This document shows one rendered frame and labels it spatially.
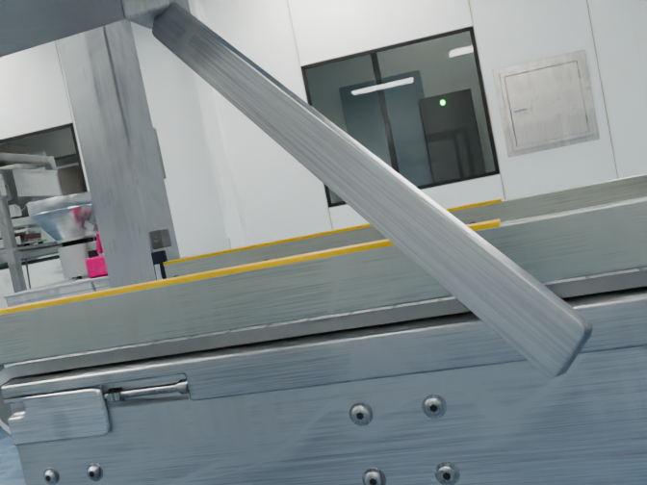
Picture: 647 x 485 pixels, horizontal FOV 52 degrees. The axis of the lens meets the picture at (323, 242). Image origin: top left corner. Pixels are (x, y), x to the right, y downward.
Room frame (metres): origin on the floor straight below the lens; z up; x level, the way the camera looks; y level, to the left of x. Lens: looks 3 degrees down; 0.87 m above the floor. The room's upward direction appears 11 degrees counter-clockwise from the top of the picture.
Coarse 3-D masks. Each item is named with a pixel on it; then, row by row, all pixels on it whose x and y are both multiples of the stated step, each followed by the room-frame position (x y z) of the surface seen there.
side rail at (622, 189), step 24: (552, 192) 0.58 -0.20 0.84; (576, 192) 0.57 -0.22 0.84; (600, 192) 0.57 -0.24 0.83; (624, 192) 0.56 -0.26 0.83; (456, 216) 0.60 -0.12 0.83; (480, 216) 0.60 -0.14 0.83; (504, 216) 0.59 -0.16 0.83; (528, 216) 0.59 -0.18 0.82; (312, 240) 0.64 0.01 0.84; (336, 240) 0.63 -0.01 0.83; (360, 240) 0.63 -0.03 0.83; (168, 264) 0.68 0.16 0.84; (192, 264) 0.67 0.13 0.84; (216, 264) 0.67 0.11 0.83; (240, 264) 0.66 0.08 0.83
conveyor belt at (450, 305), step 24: (552, 288) 0.34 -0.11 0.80; (576, 288) 0.34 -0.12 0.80; (600, 288) 0.33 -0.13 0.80; (624, 288) 0.33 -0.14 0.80; (360, 312) 0.37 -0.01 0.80; (384, 312) 0.36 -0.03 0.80; (408, 312) 0.36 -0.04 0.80; (432, 312) 0.36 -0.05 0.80; (456, 312) 0.35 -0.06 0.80; (192, 336) 0.40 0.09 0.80; (216, 336) 0.39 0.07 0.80; (240, 336) 0.39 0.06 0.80; (264, 336) 0.38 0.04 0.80; (288, 336) 0.38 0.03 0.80; (48, 360) 0.43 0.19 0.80; (72, 360) 0.42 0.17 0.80; (96, 360) 0.42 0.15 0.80; (120, 360) 0.41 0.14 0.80; (0, 384) 0.44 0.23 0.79
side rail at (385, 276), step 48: (528, 240) 0.33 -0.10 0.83; (576, 240) 0.32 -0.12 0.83; (624, 240) 0.31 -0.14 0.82; (192, 288) 0.38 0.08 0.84; (240, 288) 0.37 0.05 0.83; (288, 288) 0.36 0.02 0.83; (336, 288) 0.35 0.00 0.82; (384, 288) 0.35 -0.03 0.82; (432, 288) 0.34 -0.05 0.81; (0, 336) 0.41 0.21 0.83; (48, 336) 0.40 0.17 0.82; (96, 336) 0.39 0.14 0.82; (144, 336) 0.39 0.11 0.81
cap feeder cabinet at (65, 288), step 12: (84, 276) 3.24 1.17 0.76; (108, 276) 2.75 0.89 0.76; (36, 288) 2.98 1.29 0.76; (48, 288) 2.79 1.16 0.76; (60, 288) 2.79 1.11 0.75; (72, 288) 2.78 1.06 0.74; (84, 288) 2.77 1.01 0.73; (96, 288) 2.76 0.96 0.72; (108, 288) 2.76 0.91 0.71; (12, 300) 2.82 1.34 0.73; (24, 300) 2.81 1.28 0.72; (36, 300) 2.81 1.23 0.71
